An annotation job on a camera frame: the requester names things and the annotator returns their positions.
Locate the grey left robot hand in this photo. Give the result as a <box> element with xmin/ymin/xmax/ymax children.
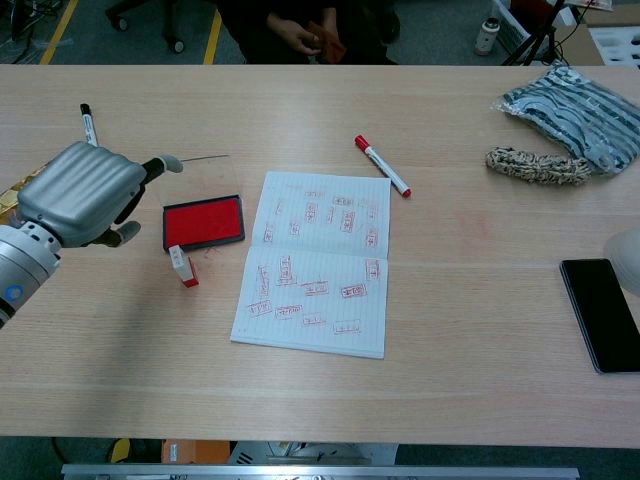
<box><xmin>17</xmin><ymin>141</ymin><xmax>185</xmax><ymax>250</ymax></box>

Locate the small white red stamp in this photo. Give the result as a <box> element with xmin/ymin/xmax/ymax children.
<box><xmin>168</xmin><ymin>244</ymin><xmax>200</xmax><ymax>289</ymax></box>

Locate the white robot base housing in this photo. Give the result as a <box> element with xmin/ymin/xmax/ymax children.
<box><xmin>228</xmin><ymin>440</ymin><xmax>399</xmax><ymax>466</ymax></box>

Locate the open lined stamped notebook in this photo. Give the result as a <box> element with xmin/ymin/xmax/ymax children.
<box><xmin>229</xmin><ymin>170</ymin><xmax>392</xmax><ymax>360</ymax></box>

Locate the black white marker pen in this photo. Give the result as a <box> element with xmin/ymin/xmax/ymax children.
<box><xmin>79</xmin><ymin>102</ymin><xmax>101</xmax><ymax>148</ymax></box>

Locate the gold snack package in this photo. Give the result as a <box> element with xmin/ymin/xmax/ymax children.
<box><xmin>0</xmin><ymin>167</ymin><xmax>49</xmax><ymax>226</ymax></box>

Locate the red ink pad clear lid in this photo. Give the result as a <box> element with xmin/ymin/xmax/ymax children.
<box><xmin>148</xmin><ymin>154</ymin><xmax>246</xmax><ymax>253</ymax></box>

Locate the black office chair base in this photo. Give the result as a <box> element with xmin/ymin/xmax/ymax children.
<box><xmin>104</xmin><ymin>0</ymin><xmax>221</xmax><ymax>55</ymax></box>

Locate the seated person in black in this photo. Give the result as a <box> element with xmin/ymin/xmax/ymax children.
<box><xmin>215</xmin><ymin>0</ymin><xmax>401</xmax><ymax>66</ymax></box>

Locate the orange box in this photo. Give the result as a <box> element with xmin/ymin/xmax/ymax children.
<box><xmin>160</xmin><ymin>438</ymin><xmax>232</xmax><ymax>466</ymax></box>

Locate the orange object in person's hands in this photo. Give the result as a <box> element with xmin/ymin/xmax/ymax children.
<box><xmin>305</xmin><ymin>19</ymin><xmax>347</xmax><ymax>64</ymax></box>

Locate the red white marker pen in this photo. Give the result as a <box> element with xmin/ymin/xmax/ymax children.
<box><xmin>354</xmin><ymin>134</ymin><xmax>413</xmax><ymax>199</ymax></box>

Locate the white bottle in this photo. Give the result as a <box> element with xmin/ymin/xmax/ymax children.
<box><xmin>474</xmin><ymin>17</ymin><xmax>501</xmax><ymax>56</ymax></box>

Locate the black tripod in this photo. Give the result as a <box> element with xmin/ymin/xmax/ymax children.
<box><xmin>501</xmin><ymin>0</ymin><xmax>571</xmax><ymax>67</ymax></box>

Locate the striped cloth in plastic bag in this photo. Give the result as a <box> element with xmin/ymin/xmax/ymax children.
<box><xmin>489</xmin><ymin>60</ymin><xmax>640</xmax><ymax>176</ymax></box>

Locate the cardboard box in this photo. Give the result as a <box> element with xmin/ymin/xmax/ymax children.
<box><xmin>554</xmin><ymin>22</ymin><xmax>609</xmax><ymax>67</ymax></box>

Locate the black smartphone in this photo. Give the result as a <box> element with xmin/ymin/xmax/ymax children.
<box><xmin>558</xmin><ymin>258</ymin><xmax>640</xmax><ymax>375</ymax></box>

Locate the white foam tray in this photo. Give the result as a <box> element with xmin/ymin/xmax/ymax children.
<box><xmin>589</xmin><ymin>27</ymin><xmax>640</xmax><ymax>66</ymax></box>

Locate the aluminium rail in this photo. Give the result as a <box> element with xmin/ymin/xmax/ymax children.
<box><xmin>60</xmin><ymin>464</ymin><xmax>581</xmax><ymax>480</ymax></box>

